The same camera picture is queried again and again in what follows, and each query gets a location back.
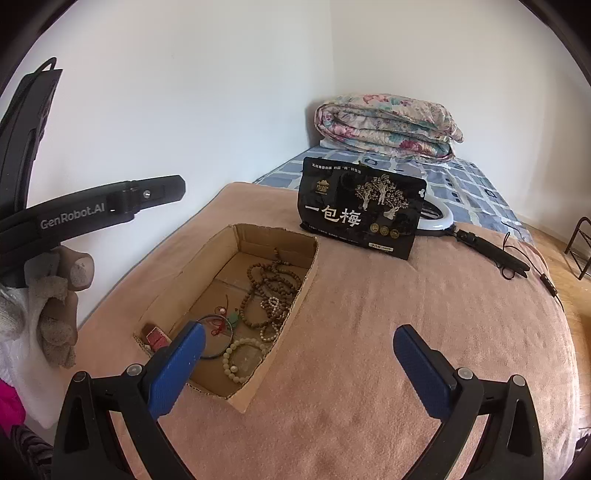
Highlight pink cloth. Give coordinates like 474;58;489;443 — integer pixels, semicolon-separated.
0;378;24;437

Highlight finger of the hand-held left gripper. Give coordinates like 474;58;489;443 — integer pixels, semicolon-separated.
105;174;187;217

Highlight cardboard box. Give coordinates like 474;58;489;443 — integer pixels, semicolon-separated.
133;223;320;414

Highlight blue patterned bed sheet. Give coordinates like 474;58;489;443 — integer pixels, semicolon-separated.
253;145;536;243

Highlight person's left hand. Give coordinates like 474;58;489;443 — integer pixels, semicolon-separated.
0;247;95;370

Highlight white cloth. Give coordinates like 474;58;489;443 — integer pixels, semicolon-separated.
0;339;70;428

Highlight white ring light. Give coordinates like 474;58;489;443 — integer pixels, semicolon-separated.
416;191;455;237

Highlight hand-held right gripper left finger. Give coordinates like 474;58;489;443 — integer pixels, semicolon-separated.
52;320;207;480

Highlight small red box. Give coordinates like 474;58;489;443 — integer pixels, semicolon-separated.
141;324;174;354

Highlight grey striped cloth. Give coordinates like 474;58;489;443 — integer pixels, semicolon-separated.
9;425;56;480

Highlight red string green pendant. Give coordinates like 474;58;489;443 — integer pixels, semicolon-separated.
210;295;243;340

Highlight pale bead bracelet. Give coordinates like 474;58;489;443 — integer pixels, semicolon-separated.
222;337;269;383

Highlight folded floral quilt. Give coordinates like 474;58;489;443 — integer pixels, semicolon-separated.
314;93;465;163

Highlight black metal rack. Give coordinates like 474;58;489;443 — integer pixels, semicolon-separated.
564;217;591;282

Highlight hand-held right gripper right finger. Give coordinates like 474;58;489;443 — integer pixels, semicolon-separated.
392;324;542;480

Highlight brown wooden bead necklace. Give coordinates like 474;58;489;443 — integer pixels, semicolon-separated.
239;248;305;344

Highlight black folded tripod stand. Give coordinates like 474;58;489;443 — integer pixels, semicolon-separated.
450;228;531;280

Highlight black snack bag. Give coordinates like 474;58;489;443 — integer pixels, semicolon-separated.
298;156;428;261

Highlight blue bangle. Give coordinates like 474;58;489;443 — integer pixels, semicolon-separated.
196;314;237;360

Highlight black cable with inline controller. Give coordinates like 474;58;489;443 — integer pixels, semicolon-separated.
501;220;566;310

